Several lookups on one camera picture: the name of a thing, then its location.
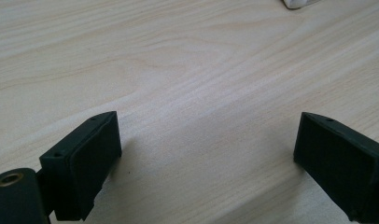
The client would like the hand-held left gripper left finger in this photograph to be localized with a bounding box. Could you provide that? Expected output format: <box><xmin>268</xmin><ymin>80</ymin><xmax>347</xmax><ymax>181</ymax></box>
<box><xmin>38</xmin><ymin>110</ymin><xmax>122</xmax><ymax>222</ymax></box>

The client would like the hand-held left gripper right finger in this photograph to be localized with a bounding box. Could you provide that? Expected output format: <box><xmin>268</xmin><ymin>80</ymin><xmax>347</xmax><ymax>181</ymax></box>
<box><xmin>293</xmin><ymin>111</ymin><xmax>379</xmax><ymax>224</ymax></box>

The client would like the white object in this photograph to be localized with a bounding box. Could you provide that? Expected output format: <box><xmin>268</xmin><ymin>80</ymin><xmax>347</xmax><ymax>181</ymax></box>
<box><xmin>282</xmin><ymin>0</ymin><xmax>319</xmax><ymax>10</ymax></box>

